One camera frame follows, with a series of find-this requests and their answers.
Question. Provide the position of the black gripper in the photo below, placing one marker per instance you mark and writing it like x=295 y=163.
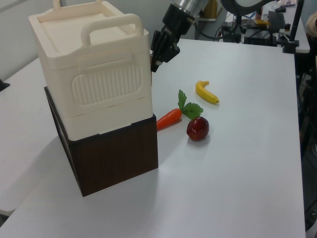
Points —
x=179 y=21

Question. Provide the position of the small yellow object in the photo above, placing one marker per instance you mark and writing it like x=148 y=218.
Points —
x=262 y=22

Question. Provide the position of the black keyboard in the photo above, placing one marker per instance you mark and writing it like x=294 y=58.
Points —
x=276 y=21

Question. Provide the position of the brown cardboard box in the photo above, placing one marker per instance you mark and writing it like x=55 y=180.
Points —
x=210 y=10

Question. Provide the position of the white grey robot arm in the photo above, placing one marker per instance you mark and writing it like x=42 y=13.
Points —
x=190 y=5

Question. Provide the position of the cream plastic cabinet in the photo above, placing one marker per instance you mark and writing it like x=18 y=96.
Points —
x=99 y=74

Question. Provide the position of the black camera stand with clamp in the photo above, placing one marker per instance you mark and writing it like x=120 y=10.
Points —
x=294 y=29

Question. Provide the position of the dark brown drawer box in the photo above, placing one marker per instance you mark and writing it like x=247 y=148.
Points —
x=116 y=158

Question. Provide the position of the toy carrot with green leaves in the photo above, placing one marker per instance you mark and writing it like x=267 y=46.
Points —
x=171 y=119

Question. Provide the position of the yellow toy banana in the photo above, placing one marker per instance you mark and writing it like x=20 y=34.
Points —
x=205 y=93

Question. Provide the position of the black electronics box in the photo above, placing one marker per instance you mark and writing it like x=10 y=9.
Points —
x=257 y=38

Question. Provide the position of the dark red toy apple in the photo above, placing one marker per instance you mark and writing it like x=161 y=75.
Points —
x=198 y=128

